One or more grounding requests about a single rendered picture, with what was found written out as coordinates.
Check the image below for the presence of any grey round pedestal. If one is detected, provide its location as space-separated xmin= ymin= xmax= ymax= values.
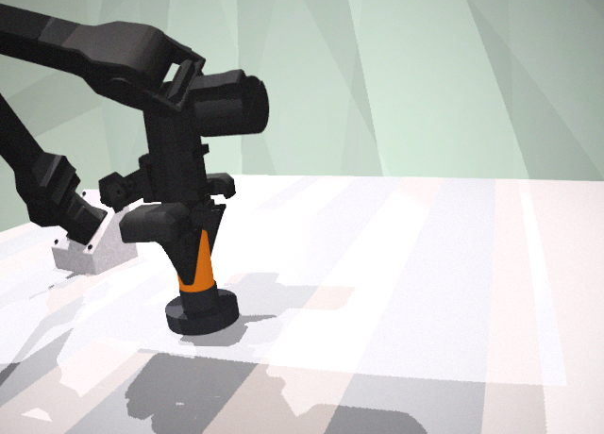
xmin=165 ymin=280 xmax=240 ymax=336

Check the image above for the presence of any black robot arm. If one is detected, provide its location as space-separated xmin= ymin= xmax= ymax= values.
xmin=0 ymin=4 xmax=269 ymax=245

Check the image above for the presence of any orange knob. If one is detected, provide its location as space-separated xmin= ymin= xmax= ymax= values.
xmin=176 ymin=230 xmax=214 ymax=292

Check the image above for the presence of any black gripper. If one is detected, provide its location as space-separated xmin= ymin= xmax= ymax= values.
xmin=119 ymin=136 xmax=236 ymax=286

